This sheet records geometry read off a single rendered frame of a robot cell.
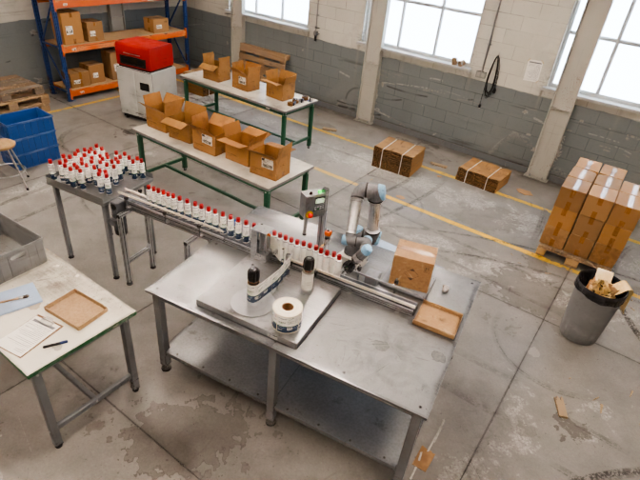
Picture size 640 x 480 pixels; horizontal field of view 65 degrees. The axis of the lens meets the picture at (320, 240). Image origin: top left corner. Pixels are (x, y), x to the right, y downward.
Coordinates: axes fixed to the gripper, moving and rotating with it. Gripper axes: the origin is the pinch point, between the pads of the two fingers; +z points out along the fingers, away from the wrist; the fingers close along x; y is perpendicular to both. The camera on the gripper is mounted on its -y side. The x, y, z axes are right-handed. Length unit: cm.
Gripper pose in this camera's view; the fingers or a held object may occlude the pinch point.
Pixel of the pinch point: (342, 272)
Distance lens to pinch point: 377.1
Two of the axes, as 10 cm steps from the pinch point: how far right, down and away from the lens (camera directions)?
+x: 7.2, 6.9, -0.2
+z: -5.2, 5.6, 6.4
